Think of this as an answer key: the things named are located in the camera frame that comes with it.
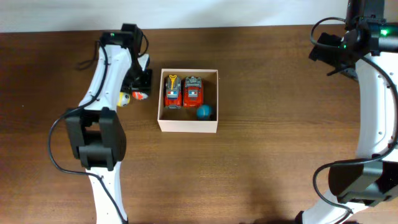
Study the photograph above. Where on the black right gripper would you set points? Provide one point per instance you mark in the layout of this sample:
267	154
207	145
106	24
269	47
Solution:
323	49

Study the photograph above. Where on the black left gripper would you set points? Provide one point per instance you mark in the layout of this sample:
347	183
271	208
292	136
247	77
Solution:
145	88

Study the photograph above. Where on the red face ball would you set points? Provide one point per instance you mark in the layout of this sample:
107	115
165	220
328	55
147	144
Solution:
140	95

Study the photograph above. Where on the yellow face ball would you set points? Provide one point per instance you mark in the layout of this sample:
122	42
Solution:
124	99

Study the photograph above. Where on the red toy truck yellow crane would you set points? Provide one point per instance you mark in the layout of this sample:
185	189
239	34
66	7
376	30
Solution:
173	92

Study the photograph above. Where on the white cardboard box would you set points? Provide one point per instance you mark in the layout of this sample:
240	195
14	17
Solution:
185	120

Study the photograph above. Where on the red toy fire truck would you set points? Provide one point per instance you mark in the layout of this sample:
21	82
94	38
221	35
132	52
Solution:
193	92

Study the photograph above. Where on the blue face ball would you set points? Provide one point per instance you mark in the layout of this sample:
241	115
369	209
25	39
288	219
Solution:
204	112

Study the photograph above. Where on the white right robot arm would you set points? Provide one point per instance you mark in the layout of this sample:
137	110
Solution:
367	54

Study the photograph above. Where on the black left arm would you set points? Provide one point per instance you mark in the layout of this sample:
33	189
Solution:
95	132

